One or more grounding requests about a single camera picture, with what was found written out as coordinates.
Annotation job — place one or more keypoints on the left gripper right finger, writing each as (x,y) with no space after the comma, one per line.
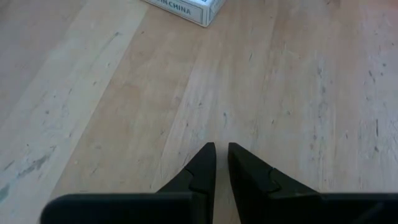
(252,177)

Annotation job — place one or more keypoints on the playing card box teal print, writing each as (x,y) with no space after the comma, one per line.
(192,9)

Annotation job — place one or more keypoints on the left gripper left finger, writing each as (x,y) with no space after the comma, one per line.
(199,174)

